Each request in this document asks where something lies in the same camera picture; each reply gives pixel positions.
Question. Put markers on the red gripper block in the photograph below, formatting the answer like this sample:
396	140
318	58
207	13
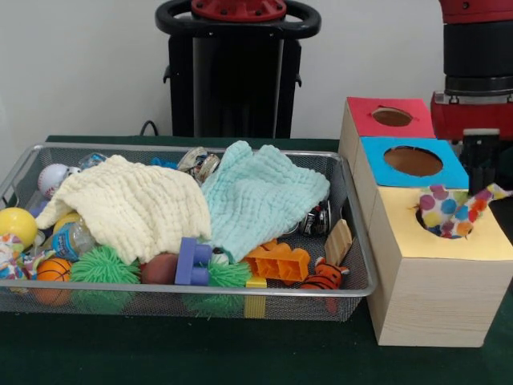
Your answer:
449	120

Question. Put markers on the colourful heart print cloth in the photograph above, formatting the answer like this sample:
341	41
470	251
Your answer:
445	206

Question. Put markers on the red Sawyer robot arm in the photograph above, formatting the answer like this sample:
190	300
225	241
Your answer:
477	48

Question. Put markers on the wooden box with three holes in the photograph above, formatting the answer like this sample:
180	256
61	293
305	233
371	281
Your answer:
441	305

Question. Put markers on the orange striped tiger plush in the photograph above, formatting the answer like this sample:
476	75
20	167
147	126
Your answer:
320	280

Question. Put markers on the orange plastic building block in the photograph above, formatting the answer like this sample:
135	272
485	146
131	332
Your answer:
280	264

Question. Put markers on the mint green muslin cloth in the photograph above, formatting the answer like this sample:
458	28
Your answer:
256	192

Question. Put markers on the small green spiky ball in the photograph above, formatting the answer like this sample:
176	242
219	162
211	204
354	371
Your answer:
226	274

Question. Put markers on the purple plastic building block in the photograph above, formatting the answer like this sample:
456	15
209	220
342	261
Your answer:
192	260

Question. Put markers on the dark green tablecloth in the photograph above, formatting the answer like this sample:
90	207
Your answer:
200	353

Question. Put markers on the brown toy football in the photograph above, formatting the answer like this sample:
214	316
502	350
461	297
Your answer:
158	268

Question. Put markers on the cream yellow muslin cloth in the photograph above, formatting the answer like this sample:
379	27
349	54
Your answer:
132	204

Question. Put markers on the large green spiky ball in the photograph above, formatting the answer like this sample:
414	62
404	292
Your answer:
104	264

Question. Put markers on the orange mini basketball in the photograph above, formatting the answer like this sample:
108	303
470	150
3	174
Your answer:
54	269

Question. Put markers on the yellow plastic ball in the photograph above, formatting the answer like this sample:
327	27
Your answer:
18	226

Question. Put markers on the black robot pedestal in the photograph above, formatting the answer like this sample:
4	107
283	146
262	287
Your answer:
240	92

